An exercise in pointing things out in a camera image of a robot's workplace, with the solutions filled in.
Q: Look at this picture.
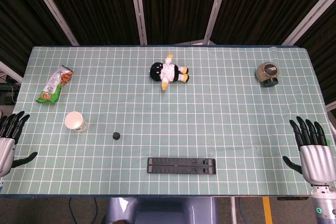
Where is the black and silver left hand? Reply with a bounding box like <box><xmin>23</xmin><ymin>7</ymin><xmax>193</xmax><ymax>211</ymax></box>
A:
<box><xmin>0</xmin><ymin>111</ymin><xmax>38</xmax><ymax>178</ymax></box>

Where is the black and silver right hand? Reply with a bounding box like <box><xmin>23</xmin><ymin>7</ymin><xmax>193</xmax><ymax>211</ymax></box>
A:
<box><xmin>282</xmin><ymin>115</ymin><xmax>336</xmax><ymax>186</ymax></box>

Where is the white paper cup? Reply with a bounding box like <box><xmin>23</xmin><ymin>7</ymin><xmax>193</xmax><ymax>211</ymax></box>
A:
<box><xmin>64</xmin><ymin>111</ymin><xmax>88</xmax><ymax>132</ymax></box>

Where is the green and white snack bag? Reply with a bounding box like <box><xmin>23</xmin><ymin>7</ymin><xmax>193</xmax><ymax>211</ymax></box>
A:
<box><xmin>35</xmin><ymin>65</ymin><xmax>75</xmax><ymax>105</ymax></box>

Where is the glass spice jar black lid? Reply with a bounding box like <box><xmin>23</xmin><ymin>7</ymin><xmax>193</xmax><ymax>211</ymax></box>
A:
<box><xmin>256</xmin><ymin>62</ymin><xmax>281</xmax><ymax>89</ymax></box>

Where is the dark corrugated partition panel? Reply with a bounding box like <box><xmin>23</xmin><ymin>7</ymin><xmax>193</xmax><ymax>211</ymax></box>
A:
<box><xmin>0</xmin><ymin>0</ymin><xmax>73</xmax><ymax>78</ymax></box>
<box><xmin>139</xmin><ymin>0</ymin><xmax>223</xmax><ymax>46</ymax></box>
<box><xmin>36</xmin><ymin>0</ymin><xmax>141</xmax><ymax>46</ymax></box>
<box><xmin>211</xmin><ymin>0</ymin><xmax>336</xmax><ymax>45</ymax></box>
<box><xmin>295</xmin><ymin>15</ymin><xmax>336</xmax><ymax>105</ymax></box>

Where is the black folded laptop stand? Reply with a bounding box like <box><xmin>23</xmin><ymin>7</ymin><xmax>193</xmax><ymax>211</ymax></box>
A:
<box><xmin>146</xmin><ymin>157</ymin><xmax>217</xmax><ymax>175</ymax></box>

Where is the green grid tablecloth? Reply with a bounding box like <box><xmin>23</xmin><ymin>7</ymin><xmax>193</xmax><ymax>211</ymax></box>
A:
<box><xmin>0</xmin><ymin>45</ymin><xmax>336</xmax><ymax>199</ymax></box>

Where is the blue-grey robot torso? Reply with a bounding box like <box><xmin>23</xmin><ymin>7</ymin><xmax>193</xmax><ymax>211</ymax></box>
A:
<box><xmin>104</xmin><ymin>197</ymin><xmax>220</xmax><ymax>224</ymax></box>

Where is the penguin plush toy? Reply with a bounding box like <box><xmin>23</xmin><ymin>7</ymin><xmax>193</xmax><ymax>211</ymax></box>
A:
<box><xmin>149</xmin><ymin>52</ymin><xmax>190</xmax><ymax>93</ymax></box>

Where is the white metal frame rail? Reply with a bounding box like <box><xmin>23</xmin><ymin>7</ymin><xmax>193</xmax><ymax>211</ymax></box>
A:
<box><xmin>0</xmin><ymin>60</ymin><xmax>24</xmax><ymax>84</ymax></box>

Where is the blue floor cable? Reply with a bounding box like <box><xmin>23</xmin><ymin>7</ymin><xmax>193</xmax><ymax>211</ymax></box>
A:
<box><xmin>238</xmin><ymin>197</ymin><xmax>249</xmax><ymax>224</ymax></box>

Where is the black floor cable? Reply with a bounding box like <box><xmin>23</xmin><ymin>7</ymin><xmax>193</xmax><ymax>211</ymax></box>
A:
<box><xmin>68</xmin><ymin>197</ymin><xmax>81</xmax><ymax>224</ymax></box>

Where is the white partition post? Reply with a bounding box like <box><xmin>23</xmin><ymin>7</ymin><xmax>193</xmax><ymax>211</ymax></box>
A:
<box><xmin>280</xmin><ymin>0</ymin><xmax>336</xmax><ymax>46</ymax></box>
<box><xmin>203</xmin><ymin>0</ymin><xmax>232</xmax><ymax>46</ymax></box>
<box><xmin>128</xmin><ymin>0</ymin><xmax>148</xmax><ymax>46</ymax></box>
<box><xmin>25</xmin><ymin>0</ymin><xmax>80</xmax><ymax>46</ymax></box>

